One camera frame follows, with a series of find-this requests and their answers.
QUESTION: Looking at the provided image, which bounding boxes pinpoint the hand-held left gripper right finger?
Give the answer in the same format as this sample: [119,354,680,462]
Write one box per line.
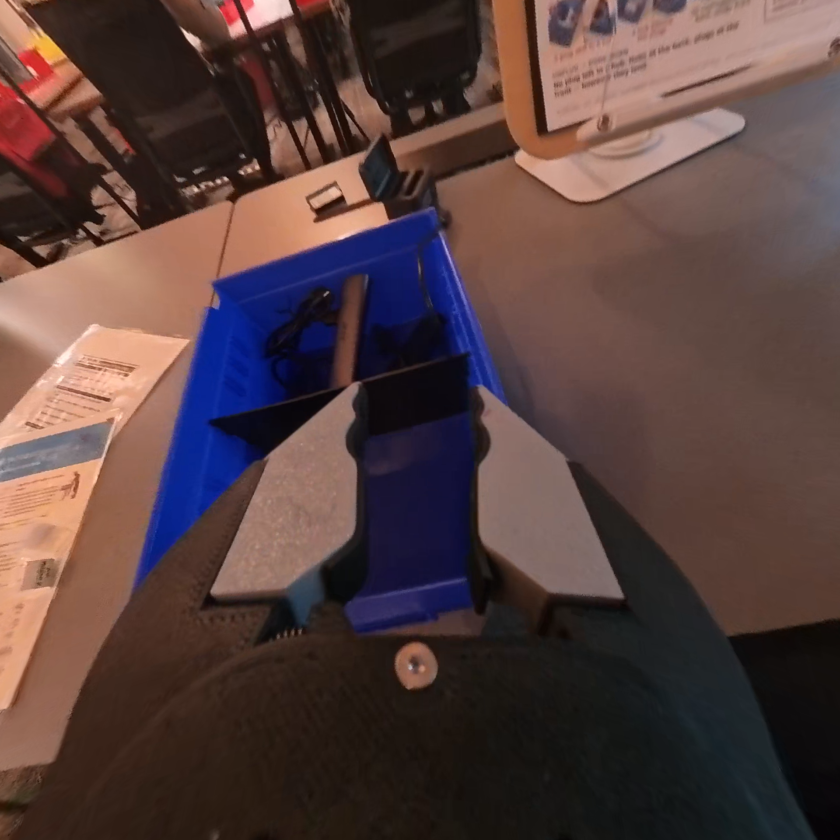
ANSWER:
[467,385,627,618]

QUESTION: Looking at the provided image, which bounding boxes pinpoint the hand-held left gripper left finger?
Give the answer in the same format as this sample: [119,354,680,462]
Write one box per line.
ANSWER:
[210,382,367,627]

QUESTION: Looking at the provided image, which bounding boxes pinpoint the blue plastic bin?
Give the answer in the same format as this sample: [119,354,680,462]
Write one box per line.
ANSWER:
[134,209,506,634]

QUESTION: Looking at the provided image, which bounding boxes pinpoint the black usb hub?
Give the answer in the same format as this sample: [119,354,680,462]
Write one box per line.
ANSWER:
[328,246,450,395]

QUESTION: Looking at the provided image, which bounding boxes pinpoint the black bin divider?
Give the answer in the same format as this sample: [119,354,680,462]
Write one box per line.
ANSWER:
[210,354,473,455]

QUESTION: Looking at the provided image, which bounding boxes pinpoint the sheets in plastic sleeve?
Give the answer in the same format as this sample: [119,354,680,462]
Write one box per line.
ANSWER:
[0,323,191,713]

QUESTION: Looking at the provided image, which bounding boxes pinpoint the small black desk device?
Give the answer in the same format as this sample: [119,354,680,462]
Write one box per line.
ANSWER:
[357,134,454,227]

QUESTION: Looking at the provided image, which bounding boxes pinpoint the black office chair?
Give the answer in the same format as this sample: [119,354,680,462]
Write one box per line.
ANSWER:
[348,0,487,119]
[39,0,277,198]

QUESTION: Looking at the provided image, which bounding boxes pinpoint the red plastic crate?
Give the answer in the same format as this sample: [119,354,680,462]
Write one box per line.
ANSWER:
[0,82,89,224]

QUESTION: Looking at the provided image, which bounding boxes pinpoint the instruction sheet in stand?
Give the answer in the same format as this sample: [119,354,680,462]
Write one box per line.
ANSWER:
[492,0,840,203]

